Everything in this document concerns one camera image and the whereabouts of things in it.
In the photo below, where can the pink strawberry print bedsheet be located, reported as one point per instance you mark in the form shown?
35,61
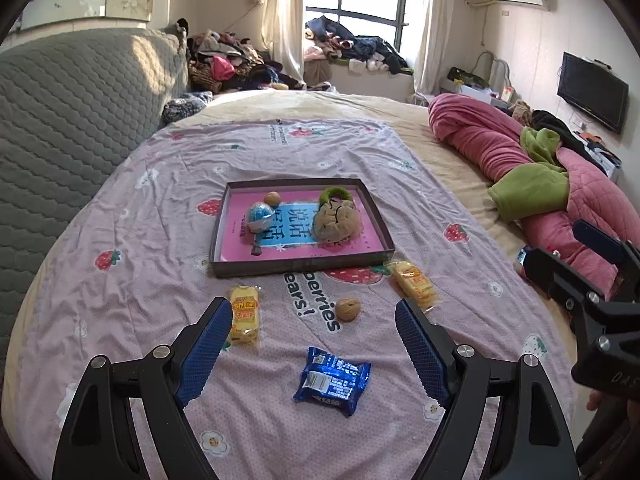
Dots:
150,240

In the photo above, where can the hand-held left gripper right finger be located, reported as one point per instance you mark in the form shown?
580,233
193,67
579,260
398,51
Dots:
420,352

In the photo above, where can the clothes pile on windowsill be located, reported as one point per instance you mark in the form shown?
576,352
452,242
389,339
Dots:
360,47

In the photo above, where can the brown hanging cloth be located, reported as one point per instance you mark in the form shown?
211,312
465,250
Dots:
317,74

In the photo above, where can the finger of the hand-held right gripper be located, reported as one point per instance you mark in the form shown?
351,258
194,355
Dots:
597,235
550,272

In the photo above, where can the black television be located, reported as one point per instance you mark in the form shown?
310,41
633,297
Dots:
592,90

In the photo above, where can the black garment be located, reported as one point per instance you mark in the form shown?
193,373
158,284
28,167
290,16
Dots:
560,130

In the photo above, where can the white window seat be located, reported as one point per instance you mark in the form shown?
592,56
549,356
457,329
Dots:
375,85

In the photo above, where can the blue snack packet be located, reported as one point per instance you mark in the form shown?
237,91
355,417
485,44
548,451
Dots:
330,380

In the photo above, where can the cream curtain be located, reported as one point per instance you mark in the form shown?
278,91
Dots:
287,10
430,35

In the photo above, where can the dark shallow cardboard box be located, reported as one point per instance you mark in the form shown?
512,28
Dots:
300,266

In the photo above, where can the small walnut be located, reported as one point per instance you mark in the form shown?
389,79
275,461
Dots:
272,199

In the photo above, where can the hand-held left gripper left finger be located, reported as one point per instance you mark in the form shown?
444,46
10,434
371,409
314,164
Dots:
200,355

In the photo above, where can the black bag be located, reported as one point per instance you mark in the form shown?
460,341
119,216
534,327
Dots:
467,76

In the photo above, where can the pink quilt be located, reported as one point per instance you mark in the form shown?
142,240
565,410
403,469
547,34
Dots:
470,130

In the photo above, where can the grey quilted headboard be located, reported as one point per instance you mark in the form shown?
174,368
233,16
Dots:
60,125

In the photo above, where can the pile of mixed clothes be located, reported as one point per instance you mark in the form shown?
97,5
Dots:
225,67

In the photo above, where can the white curved metal frame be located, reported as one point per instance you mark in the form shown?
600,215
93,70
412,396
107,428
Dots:
500,67

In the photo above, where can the blue white toy capsule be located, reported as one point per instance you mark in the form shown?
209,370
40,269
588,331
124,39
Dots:
261,216

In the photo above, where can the yellow rice cracker packet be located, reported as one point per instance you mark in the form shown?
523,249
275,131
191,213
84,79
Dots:
412,282
244,315

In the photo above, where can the large walnut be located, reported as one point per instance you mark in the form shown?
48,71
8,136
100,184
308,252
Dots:
347,309

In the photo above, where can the dark floral pillow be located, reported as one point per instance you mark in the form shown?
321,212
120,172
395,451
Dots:
185,107

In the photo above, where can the green fleece blanket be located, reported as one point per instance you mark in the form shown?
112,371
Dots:
530,187

